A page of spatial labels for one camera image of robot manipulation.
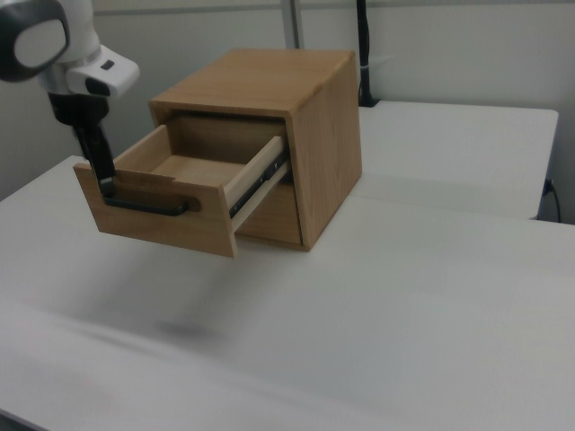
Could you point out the grey partition post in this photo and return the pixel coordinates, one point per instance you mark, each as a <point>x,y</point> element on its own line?
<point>292,22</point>

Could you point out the black camera stand pole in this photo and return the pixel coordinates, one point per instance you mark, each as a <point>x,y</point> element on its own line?
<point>365,45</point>

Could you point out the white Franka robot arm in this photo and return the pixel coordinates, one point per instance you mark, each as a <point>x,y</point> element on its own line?
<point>40,40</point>

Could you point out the wooden two-drawer cabinet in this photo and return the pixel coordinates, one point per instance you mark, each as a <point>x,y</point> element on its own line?
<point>328,157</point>

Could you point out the black metal drawer slide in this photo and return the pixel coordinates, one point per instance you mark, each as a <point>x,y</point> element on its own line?
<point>258,182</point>

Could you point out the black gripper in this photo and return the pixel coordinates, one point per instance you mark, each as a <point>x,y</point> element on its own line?
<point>78,110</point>

